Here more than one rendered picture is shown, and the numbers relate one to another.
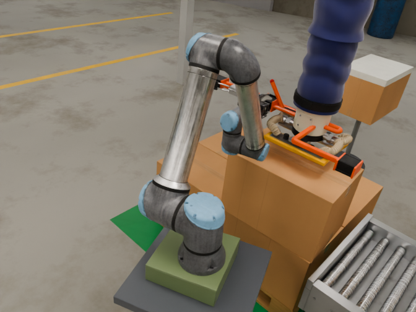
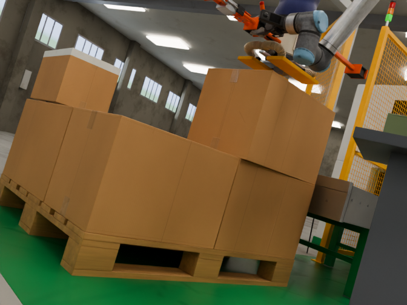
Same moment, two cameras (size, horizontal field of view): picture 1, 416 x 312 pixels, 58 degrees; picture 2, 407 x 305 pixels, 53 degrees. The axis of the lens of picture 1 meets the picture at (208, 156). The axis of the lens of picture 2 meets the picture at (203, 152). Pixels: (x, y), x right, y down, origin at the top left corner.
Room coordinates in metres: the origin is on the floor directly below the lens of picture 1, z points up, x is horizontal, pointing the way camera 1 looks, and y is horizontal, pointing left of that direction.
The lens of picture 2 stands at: (1.61, 1.62, 0.44)
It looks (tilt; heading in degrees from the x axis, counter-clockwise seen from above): 3 degrees up; 279
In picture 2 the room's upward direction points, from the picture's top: 17 degrees clockwise
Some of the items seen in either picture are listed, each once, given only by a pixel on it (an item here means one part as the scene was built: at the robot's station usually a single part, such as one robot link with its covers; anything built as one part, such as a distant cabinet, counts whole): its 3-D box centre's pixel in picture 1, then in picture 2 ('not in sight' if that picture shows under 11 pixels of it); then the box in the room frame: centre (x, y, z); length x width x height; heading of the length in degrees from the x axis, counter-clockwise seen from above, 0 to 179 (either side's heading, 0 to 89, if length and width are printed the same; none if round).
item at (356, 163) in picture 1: (348, 165); (356, 71); (1.31, -0.57, 1.18); 0.09 x 0.08 x 0.05; 143
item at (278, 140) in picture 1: (298, 143); (294, 68); (1.62, -0.43, 1.08); 0.34 x 0.10 x 0.05; 53
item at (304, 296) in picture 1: (336, 260); (289, 192); (1.45, -0.76, 0.47); 0.70 x 0.03 x 0.15; 140
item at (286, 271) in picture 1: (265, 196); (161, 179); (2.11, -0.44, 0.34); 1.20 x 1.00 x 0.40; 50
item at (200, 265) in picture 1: (202, 247); not in sight; (1.04, -0.02, 0.89); 0.19 x 0.19 x 0.10
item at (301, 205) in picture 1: (288, 189); (263, 128); (1.68, -0.46, 0.74); 0.60 x 0.40 x 0.40; 54
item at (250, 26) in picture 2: (269, 102); (256, 26); (1.85, -0.29, 1.18); 0.10 x 0.08 x 0.06; 143
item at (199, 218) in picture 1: (202, 220); not in sight; (1.05, 0.00, 1.03); 0.17 x 0.15 x 0.18; 62
